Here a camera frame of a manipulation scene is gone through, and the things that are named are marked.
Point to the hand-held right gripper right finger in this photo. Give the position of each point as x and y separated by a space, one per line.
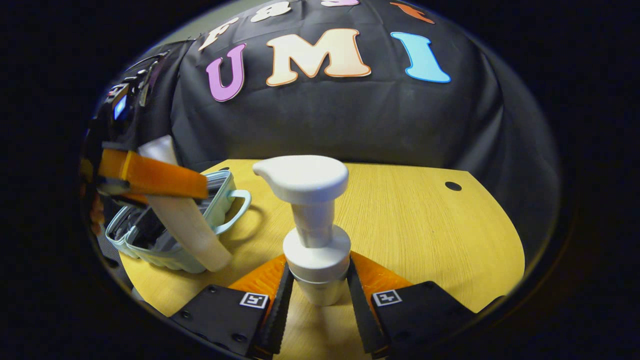
361 310

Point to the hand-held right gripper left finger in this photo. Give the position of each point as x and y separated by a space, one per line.
281 310

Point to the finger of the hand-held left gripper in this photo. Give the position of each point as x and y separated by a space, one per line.
160 175

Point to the white squeeze tube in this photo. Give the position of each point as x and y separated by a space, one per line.
192 230

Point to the white pump bottle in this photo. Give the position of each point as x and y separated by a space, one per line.
312 220

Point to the black backdrop cloth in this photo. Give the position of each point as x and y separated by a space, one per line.
350 115

